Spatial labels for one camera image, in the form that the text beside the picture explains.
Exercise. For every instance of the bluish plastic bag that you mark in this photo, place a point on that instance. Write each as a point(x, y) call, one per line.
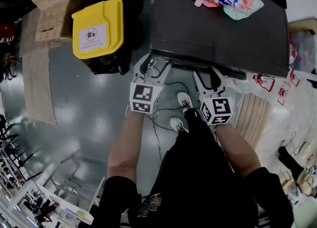
point(305, 48)

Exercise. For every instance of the person's left white shoe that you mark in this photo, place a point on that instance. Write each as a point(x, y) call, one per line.
point(178, 124)

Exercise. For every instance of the black table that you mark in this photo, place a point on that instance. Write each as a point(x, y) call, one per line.
point(223, 31)

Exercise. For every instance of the black bag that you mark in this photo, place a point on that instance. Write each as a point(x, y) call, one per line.
point(288, 157)

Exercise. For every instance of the yellow lidded waste bin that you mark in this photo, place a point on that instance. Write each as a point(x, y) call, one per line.
point(96, 28)

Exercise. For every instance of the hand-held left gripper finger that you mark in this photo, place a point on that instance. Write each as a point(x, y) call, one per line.
point(164, 73)
point(142, 64)

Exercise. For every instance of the person's right forearm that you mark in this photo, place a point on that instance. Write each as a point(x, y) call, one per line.
point(235, 147)

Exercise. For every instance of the flat cardboard sheet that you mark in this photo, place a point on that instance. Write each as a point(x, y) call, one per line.
point(37, 85)

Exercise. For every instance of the small cardboard box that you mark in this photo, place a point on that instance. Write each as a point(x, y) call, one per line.
point(302, 25)

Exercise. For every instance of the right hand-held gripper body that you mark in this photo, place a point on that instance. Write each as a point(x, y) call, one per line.
point(220, 108)

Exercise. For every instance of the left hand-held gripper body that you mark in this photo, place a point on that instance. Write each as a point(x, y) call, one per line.
point(142, 93)

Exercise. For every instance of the person's black t-shirt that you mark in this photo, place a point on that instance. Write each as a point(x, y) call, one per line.
point(198, 197)

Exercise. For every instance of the group of black chairs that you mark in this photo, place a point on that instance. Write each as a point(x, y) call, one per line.
point(15, 135)

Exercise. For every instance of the pale green pouch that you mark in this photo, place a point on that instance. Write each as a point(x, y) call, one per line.
point(235, 14)

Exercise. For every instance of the person's left forearm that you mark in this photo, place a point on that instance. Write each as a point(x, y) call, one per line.
point(123, 147)

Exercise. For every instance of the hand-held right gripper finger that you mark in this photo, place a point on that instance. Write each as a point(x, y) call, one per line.
point(201, 87)
point(221, 83)

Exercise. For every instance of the person's right white shoe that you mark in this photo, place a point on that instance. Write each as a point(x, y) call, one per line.
point(185, 101)

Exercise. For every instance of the white table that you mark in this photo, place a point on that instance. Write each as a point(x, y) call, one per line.
point(64, 204)

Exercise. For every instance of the red hanging bag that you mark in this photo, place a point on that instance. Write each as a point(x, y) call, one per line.
point(6, 30)

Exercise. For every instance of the wooden slatted pallet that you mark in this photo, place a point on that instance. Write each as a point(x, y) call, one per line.
point(252, 118)

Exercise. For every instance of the pile of clear plastic bags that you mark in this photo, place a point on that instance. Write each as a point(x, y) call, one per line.
point(263, 80)

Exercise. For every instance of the person's black trousers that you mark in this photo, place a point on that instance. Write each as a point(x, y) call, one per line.
point(192, 120)

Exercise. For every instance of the person's white shoe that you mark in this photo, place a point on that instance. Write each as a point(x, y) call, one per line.
point(185, 101)
point(178, 124)

